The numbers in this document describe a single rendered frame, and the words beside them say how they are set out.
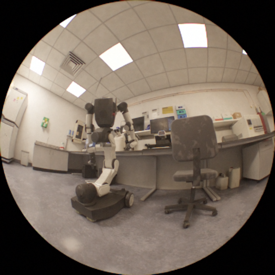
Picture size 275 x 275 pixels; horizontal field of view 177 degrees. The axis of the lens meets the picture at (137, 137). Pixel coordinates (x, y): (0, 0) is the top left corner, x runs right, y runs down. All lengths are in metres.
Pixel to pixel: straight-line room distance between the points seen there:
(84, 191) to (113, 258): 0.56
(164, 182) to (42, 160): 3.16
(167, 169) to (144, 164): 0.52
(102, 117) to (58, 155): 2.31
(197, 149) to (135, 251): 0.84
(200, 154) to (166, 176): 1.30
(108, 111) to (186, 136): 0.79
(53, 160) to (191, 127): 3.12
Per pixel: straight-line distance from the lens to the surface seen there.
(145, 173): 2.04
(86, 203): 0.88
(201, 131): 0.78
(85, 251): 0.72
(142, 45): 2.19
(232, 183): 1.87
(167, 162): 1.90
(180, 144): 0.74
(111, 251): 0.71
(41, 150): 2.96
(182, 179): 0.79
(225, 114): 2.26
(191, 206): 1.02
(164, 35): 2.18
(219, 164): 2.08
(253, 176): 2.11
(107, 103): 1.00
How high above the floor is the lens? 0.60
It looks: 16 degrees up
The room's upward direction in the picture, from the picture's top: 1 degrees clockwise
